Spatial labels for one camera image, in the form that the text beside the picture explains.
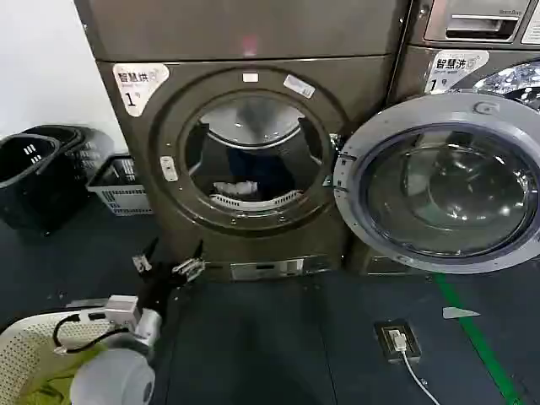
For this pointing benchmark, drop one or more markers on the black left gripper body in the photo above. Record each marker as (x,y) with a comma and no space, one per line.
(157,284)

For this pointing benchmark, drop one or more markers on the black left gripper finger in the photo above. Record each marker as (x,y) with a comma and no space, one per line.
(190,268)
(143,262)

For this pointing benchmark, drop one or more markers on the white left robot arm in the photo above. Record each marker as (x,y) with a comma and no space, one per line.
(116,373)

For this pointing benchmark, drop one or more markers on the white slatted plastic crate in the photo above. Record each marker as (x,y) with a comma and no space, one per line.
(122,194)

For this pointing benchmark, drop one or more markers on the white garment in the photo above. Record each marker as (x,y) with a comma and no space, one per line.
(236,187)

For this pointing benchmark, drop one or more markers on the dark blue garment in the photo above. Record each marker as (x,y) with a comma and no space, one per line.
(253,166)

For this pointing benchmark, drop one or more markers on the black round plastic basket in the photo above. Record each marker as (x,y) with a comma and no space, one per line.
(29,177)
(90,141)

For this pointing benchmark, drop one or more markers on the yellow-green cloth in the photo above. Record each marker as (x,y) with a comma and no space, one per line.
(55,379)

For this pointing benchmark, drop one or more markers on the white perforated laundry basket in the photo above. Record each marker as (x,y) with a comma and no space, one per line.
(23,350)

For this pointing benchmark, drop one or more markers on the white number sticker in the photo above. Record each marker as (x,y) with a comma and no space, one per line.
(137,86)
(457,67)

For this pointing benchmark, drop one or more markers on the grey floor socket box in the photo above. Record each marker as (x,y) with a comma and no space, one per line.
(396,343)

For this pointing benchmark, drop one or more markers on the grey dryer with open door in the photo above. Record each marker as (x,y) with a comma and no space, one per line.
(236,50)

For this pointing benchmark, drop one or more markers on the round glass dryer door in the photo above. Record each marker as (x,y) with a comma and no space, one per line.
(447,190)

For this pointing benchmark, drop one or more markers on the grey triangular floor marker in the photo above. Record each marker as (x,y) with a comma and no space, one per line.
(457,312)

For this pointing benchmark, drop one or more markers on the green floor tape strip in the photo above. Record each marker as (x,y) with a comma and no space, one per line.
(472,337)

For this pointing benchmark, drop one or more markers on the grey dryer with closed door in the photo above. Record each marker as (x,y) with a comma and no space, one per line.
(422,63)

